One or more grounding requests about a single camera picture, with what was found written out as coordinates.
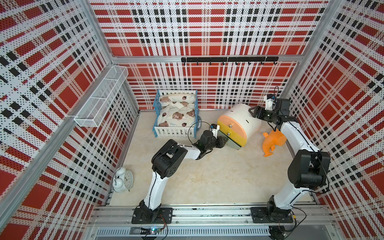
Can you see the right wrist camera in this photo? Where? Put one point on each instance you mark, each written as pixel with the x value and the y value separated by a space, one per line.
pixel 269 102

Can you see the black hook rail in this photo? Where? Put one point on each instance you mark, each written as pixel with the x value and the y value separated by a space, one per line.
pixel 223 60

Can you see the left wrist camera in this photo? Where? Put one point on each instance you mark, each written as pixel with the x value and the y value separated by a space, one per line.
pixel 214 129

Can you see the orange plush toy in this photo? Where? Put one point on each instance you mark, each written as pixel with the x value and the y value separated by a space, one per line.
pixel 273 139

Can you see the white alarm clock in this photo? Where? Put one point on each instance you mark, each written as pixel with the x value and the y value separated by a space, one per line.
pixel 123 180

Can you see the bear print bedding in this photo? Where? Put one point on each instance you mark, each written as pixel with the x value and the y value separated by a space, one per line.
pixel 177 110

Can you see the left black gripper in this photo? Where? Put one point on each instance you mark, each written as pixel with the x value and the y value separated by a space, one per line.
pixel 220 140

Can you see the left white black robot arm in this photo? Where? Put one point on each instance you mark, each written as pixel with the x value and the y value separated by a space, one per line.
pixel 165 163

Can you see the round cabinet with coloured drawers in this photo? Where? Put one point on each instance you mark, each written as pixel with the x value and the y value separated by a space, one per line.
pixel 238 125

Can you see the blue white toy crib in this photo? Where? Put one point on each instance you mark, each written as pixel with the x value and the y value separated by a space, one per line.
pixel 176 131

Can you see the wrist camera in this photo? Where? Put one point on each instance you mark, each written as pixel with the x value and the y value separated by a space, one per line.
pixel 269 102
pixel 214 129

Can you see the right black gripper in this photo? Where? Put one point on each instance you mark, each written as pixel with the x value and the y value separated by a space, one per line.
pixel 259 113

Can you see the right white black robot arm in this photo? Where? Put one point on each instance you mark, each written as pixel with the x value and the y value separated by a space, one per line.
pixel 309 167

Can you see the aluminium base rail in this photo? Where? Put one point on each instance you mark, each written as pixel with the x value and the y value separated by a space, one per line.
pixel 231 222

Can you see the white wire wall basket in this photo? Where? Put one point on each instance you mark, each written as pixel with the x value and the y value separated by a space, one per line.
pixel 98 103

